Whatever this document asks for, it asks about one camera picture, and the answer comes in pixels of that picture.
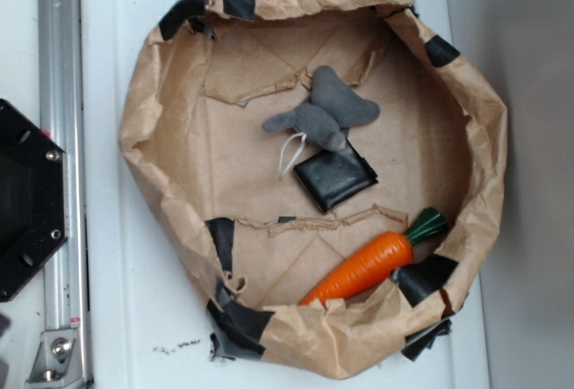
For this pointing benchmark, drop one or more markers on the white tray board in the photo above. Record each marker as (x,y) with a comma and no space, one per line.
(148,326)

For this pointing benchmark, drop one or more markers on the brown paper bag basket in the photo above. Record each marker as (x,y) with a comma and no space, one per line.
(209,75)

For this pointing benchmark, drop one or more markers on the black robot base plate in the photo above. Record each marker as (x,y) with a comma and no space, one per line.
(33,223)

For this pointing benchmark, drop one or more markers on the orange plastic carrot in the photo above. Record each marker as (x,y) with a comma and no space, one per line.
(374,262)

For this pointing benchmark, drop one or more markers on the gray plush animal toy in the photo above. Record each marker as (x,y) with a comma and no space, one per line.
(323,118)

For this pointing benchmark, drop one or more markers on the black folded tape square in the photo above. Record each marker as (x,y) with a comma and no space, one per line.
(332,177)

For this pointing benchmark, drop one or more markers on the metal corner bracket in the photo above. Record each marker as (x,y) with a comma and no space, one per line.
(57,363)

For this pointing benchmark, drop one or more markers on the aluminium extrusion rail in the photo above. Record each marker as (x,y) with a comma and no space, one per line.
(66,293)

